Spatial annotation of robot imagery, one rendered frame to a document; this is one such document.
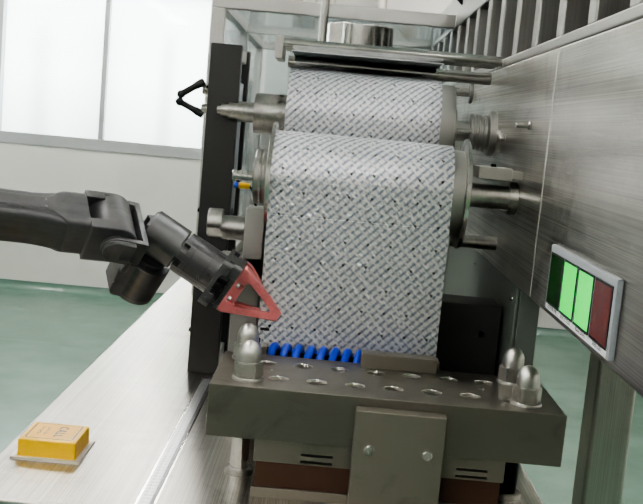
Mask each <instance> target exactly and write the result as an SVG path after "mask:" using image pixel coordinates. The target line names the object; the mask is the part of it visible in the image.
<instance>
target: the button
mask: <svg viewBox="0 0 643 504"><path fill-rule="evenodd" d="M88 443H89V427H88V426H80V425H69V424H58V423H47V422H35V423H34V424H33V425H32V426H31V427H30V428H29V429H28V430H26V431H25V432H24V433H23V434H22V435H21V436H20V437H19V439H18V449H17V455H20V456H31V457H42V458H53V459H64V460H76V459H77V457H78V456H79V455H80V453H81V452H82V451H83V450H84V448H85V447H86V446H87V445H88Z"/></svg>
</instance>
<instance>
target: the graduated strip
mask: <svg viewBox="0 0 643 504"><path fill-rule="evenodd" d="M210 381H211V379H206V378H202V379H201V380H200V382H199V384H198V386H197V388H196V390H195V392H194V394H193V395H192V397H191V399H190V401H189V403H188V405H187V407H186V409H185V410H184V412H183V414H182V416H181V418H180V420H179V422H178V424H177V425H176V427H175V429H174V431H173V433H172V435H171V437H170V439H169V440H168V442H167V444H166V446H165V448H164V450H163V452H162V453H161V455H160V457H159V459H158V461H157V463H156V465H155V467H154V468H153V470H152V472H151V474H150V476H149V478H148V480H147V482H146V483H145V485H144V487H143V489H142V491H141V493H140V495H139V497H138V498H137V500H136V502H135V504H156V502H157V500H158V498H159V496H160V494H161V492H162V490H163V488H164V486H165V483H166V481H167V479H168V477H169V475H170V473H171V471H172V469H173V467H174V465H175V463H176V460H177V458H178V456H179V454H180V452H181V450H182V448H183V446H184V444H185V442H186V440H187V437H188V435H189V433H190V431H191V429H192V427H193V425H194V423H195V421H196V419H197V416H198V414H199V412H200V410H201V408H202V406H203V404H204V402H205V400H206V398H207V396H208V391H209V383H210Z"/></svg>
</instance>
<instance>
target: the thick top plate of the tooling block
mask: <svg viewBox="0 0 643 504"><path fill-rule="evenodd" d="M232 355H233V352H231V351H225V353H224V355H223V357H222V359H221V361H220V363H219V365H218V367H217V369H216V371H215V373H214V375H213V377H212V379H211V381H210V383H209V391H208V404H207V417H206V430H205V435H212V436H223V437H234V438H245V439H256V440H267V441H278V442H289V443H300V444H311V445H322V446H333V447H344V448H352V442H353V431H354V421H355V411H356V406H365V407H377V408H388V409H399V410H410V411H421V412H432V413H443V414H445V415H446V417H447V427H446V436H445V445H444V454H443V457H454V458H465V459H476V460H487V461H498V462H509V463H520V464H531V465H542V466H553V467H561V462H562V454H563V446H564V438H565V430H566V422H567V415H566V414H565V413H564V411H563V410H562V409H561V408H560V406H559V405H558V404H557V403H556V401H555V400H554V399H553V398H552V396H551V395H550V394H549V393H548V391H547V390H546V389H545V388H544V386H543V385H542V384H541V383H540V387H542V396H541V403H542V407H540V408H523V407H519V406H515V405H513V404H511V403H510V402H509V401H510V398H511V397H512V389H513V386H508V385H504V384H500V383H498V382H497V381H496V378H497V377H498V376H496V375H485V374H474V373H463V372H451V371H440V370H437V371H436V374H428V373H417V372H406V371H395V370H384V369H373V368H362V367H360V363H352V362H341V361H330V360H319V359H308V358H297V357H286V356H275V355H264V354H261V361H262V362H263V363H264V364H263V377H264V380H263V381H262V382H257V383H245V382H239V381H236V380H233V379H232V374H233V371H234V361H235V360H234V359H232Z"/></svg>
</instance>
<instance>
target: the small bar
mask: <svg viewBox="0 0 643 504"><path fill-rule="evenodd" d="M437 362H438V361H437V358H436V356H429V355H418V354H407V353H396V352H385V351H374V350H363V349H362V350H361V358H360V367H362V368H373V369H384V370H395V371H406V372H417V373H428V374H436V371H437Z"/></svg>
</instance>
